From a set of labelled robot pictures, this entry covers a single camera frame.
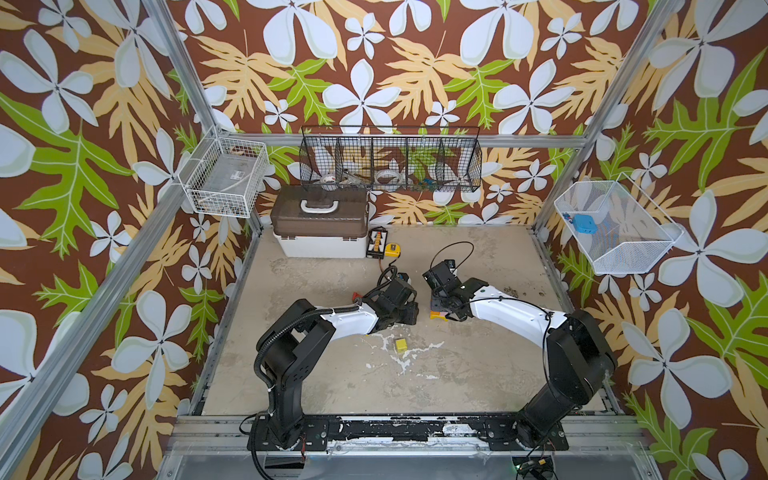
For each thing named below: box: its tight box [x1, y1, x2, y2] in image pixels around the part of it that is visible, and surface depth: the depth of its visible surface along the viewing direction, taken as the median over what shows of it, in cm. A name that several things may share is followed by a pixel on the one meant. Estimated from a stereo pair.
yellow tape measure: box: [385, 242, 401, 258], surface depth 113 cm
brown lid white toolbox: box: [270, 186, 369, 259], surface depth 100 cm
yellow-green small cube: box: [395, 338, 408, 353], surface depth 90 cm
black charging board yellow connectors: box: [366, 226, 388, 260], surface depth 115 cm
